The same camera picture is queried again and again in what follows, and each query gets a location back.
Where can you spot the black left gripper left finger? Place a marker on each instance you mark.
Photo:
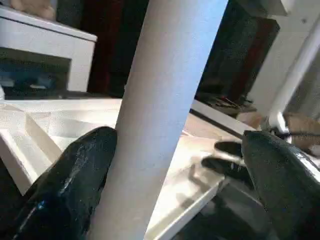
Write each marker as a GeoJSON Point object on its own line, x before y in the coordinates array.
{"type": "Point", "coordinates": [70, 187]}

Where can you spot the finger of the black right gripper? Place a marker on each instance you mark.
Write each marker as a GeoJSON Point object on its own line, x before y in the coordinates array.
{"type": "Point", "coordinates": [230, 148]}
{"type": "Point", "coordinates": [225, 168]}

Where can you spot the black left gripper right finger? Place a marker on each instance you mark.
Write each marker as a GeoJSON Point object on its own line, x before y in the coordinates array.
{"type": "Point", "coordinates": [287, 190]}

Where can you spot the white plastic table top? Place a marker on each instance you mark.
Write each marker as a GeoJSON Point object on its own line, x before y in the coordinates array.
{"type": "Point", "coordinates": [75, 112]}

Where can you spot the white plastic table leg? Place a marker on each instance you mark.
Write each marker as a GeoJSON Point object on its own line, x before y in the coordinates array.
{"type": "Point", "coordinates": [162, 75]}

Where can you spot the black plastic mat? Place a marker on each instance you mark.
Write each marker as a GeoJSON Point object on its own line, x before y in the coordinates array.
{"type": "Point", "coordinates": [225, 220]}

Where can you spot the white cabinet with glass doors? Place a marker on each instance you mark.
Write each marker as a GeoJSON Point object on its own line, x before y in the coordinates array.
{"type": "Point", "coordinates": [80, 57]}

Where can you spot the beige object on cabinet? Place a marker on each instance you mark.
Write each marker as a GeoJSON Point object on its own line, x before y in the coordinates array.
{"type": "Point", "coordinates": [32, 7]}

